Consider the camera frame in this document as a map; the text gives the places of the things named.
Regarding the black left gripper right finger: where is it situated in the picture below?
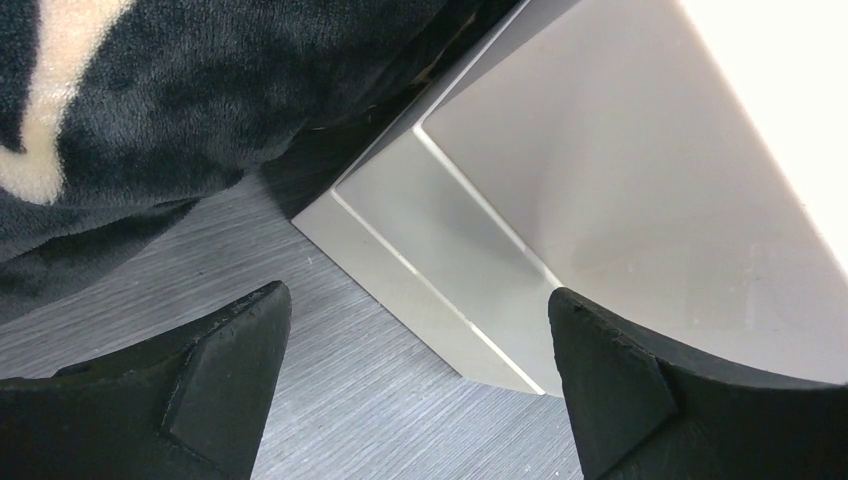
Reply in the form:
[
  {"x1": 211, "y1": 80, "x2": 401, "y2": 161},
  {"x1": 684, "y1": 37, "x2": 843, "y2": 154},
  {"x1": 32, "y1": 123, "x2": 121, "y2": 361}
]
[{"x1": 548, "y1": 287, "x2": 847, "y2": 479}]

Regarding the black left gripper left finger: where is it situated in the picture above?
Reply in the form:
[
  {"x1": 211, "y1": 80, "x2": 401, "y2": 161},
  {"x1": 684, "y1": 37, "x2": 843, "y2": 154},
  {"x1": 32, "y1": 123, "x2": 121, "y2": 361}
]
[{"x1": 1, "y1": 281, "x2": 291, "y2": 479}]

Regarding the white pink drawer organizer box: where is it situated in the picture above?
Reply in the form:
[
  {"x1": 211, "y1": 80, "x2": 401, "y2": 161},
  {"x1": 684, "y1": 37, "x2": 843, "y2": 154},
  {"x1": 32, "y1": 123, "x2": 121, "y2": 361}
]
[{"x1": 294, "y1": 1, "x2": 847, "y2": 395}]

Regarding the black floral plush blanket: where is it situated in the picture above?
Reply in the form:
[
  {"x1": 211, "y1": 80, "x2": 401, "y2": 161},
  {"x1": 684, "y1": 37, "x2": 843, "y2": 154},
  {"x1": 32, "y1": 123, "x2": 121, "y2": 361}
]
[{"x1": 1, "y1": 1, "x2": 512, "y2": 322}]

